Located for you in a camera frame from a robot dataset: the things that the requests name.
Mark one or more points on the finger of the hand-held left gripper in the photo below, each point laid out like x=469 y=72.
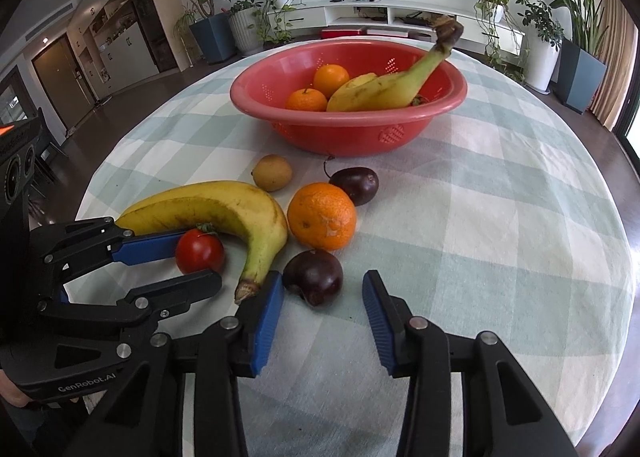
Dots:
x=175 y=287
x=150 y=248

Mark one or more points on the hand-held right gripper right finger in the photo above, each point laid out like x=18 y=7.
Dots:
x=380 y=324

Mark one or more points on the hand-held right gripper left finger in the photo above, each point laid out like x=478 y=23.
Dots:
x=267 y=324

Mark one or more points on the yellow banana with stubby stem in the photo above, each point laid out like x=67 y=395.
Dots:
x=225 y=202

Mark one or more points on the rough-skinned orange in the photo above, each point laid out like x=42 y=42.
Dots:
x=322 y=217

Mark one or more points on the dark purple plum with stem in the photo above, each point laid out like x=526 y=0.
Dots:
x=356 y=185

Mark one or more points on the small brown kiwi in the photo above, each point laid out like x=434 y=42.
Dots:
x=271 y=173

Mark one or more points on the red plastic basin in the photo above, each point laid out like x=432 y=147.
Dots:
x=350 y=137

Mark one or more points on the orange with stem mark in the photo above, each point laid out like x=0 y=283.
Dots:
x=305 y=101

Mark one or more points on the large yellow banana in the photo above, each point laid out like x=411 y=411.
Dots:
x=380 y=89

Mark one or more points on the smooth orange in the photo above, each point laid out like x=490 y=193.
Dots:
x=330 y=79

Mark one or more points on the green checkered tablecloth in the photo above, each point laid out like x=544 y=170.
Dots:
x=500 y=262

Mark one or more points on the dark dining chair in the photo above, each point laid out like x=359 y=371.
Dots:
x=47 y=157

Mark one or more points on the brown wooden door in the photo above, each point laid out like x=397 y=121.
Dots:
x=57 y=77

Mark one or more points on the leafy tree in blue pot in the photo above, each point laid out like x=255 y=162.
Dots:
x=212 y=37

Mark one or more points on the plant in white ribbed pot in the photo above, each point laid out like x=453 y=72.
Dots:
x=245 y=32

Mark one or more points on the ceiling air vent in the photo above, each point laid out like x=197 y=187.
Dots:
x=47 y=21

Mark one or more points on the white television cabinet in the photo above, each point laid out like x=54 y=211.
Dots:
x=320 y=8

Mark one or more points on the bushy plant in tall white pot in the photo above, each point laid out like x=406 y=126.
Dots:
x=542 y=62

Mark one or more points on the black set-top box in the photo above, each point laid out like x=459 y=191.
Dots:
x=415 y=17

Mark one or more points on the broad-leaf plant in blue pot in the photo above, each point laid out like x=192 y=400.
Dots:
x=580 y=72

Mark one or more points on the beige curtain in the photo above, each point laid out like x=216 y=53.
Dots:
x=617 y=62

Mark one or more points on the white wall cabinet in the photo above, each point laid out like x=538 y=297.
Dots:
x=120 y=47

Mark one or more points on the dark wall panel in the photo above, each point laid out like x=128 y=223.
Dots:
x=145 y=2

